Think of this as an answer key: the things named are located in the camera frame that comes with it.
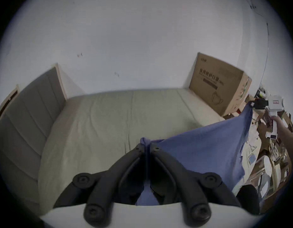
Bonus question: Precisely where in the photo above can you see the person's right forearm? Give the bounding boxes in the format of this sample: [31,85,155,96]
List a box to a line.
[277,121,293,162]

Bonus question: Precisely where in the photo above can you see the person's legs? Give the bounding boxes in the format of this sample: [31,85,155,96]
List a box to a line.
[236,184,260,216]

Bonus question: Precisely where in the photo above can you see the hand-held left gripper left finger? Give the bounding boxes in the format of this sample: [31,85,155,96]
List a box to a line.
[53,143,147,226]

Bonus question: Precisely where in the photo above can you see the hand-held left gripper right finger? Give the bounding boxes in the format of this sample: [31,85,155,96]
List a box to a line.
[149,143,242,226]

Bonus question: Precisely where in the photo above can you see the person's right hand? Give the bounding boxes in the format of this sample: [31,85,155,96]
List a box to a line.
[271,116,284,129]

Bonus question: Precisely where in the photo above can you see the brown cardboard carton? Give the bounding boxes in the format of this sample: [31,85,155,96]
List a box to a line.
[189,52,252,117]

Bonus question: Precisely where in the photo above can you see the bed with beige sheet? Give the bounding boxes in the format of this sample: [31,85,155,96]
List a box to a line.
[38,88,256,217]

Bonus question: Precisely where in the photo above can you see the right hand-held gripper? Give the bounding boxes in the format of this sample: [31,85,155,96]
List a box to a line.
[250,92,286,139]

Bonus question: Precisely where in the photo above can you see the grey padded headboard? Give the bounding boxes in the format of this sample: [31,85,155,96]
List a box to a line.
[0,63,67,208]

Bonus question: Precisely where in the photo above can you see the blue shirt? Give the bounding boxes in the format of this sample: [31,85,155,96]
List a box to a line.
[135,101,253,206]

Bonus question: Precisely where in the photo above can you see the pile of cardboard pieces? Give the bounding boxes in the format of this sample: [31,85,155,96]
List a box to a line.
[228,94,293,214]

